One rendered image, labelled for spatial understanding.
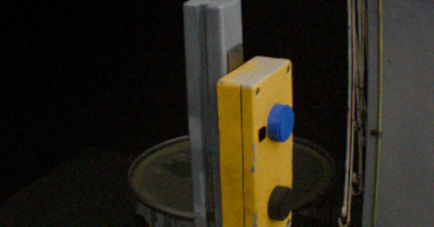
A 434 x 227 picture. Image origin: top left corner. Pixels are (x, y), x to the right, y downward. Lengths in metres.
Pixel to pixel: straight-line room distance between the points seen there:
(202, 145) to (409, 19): 0.53
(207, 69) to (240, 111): 0.09
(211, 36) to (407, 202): 0.69
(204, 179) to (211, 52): 0.19
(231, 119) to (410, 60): 0.54
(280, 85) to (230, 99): 0.08
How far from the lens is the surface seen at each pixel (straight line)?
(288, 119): 1.27
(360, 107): 1.84
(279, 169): 1.32
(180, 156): 2.73
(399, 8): 1.67
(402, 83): 1.71
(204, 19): 1.26
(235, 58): 1.27
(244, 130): 1.23
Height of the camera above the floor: 1.95
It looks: 21 degrees down
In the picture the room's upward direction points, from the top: 2 degrees counter-clockwise
